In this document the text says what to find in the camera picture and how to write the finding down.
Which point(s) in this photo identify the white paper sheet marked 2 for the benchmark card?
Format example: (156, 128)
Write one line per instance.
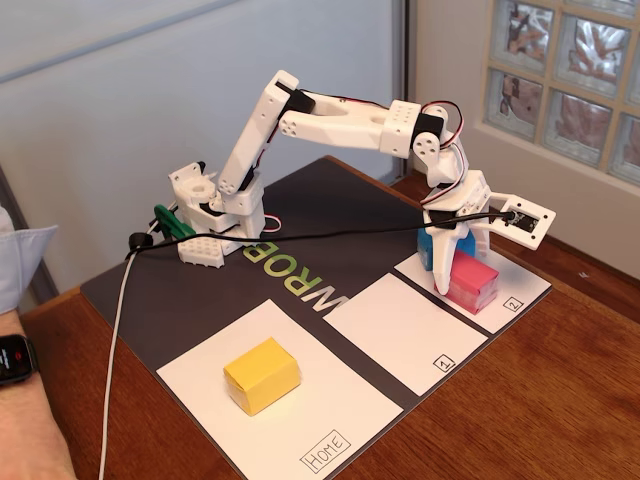
(520, 295)

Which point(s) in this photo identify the blue box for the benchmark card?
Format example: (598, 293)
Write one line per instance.
(423, 244)

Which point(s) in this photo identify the glass block window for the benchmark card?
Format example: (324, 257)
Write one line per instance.
(575, 40)

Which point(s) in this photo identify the person's forearm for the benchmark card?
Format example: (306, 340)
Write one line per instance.
(25, 430)

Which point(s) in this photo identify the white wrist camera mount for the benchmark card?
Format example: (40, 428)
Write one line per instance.
(542, 220)

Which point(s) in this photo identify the grey metal door post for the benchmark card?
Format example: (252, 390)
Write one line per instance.
(400, 50)

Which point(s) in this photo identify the dark mat with letters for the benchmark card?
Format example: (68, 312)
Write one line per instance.
(175, 310)

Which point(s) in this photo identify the red box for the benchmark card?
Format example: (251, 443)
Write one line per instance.
(472, 282)

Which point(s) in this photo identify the white paper sheet marked HOME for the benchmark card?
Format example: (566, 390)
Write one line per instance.
(325, 400)

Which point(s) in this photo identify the white paper sheet marked 1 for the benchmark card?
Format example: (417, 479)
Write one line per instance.
(390, 340)

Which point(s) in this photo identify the light blue shirt sleeve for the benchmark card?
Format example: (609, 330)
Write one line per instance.
(20, 260)

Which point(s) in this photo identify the frosted sliding door panel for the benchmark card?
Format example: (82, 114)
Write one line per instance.
(150, 75)

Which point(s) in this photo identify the yellow box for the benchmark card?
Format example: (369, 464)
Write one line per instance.
(262, 375)

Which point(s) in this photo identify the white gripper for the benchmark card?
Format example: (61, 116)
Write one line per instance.
(446, 250)

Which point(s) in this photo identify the green clamp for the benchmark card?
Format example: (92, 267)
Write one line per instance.
(172, 225)

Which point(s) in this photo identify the black smartwatch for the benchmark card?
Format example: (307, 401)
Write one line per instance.
(15, 357)

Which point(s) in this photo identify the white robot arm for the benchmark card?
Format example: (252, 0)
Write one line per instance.
(345, 127)

